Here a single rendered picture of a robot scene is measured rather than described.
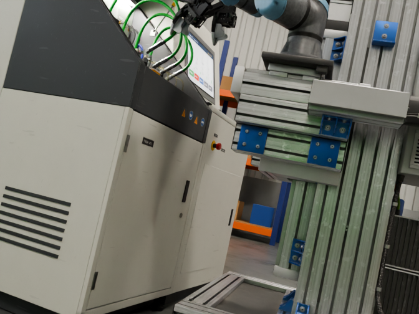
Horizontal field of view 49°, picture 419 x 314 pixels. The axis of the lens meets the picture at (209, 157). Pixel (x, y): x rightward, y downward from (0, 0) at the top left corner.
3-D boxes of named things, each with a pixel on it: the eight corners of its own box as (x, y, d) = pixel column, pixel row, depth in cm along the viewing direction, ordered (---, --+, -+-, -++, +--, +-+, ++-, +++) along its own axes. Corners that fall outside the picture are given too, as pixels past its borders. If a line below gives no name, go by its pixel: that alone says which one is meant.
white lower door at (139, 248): (87, 310, 149) (134, 110, 155) (81, 308, 150) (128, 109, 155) (172, 288, 209) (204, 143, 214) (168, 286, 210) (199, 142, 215)
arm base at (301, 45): (322, 76, 156) (327, 48, 157) (322, 62, 142) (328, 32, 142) (278, 70, 160) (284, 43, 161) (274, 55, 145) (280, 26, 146)
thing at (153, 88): (135, 109, 156) (146, 65, 158) (125, 108, 158) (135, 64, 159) (202, 142, 214) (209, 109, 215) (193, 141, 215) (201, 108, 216)
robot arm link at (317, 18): (330, 42, 150) (338, 3, 151) (303, 27, 142) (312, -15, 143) (303, 47, 160) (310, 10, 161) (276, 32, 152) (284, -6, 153)
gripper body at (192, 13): (187, 26, 183) (205, 3, 177) (176, 12, 186) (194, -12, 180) (198, 30, 189) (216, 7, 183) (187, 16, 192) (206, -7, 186)
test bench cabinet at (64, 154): (73, 343, 146) (129, 106, 152) (-52, 292, 168) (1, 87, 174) (168, 308, 211) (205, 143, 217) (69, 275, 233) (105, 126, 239)
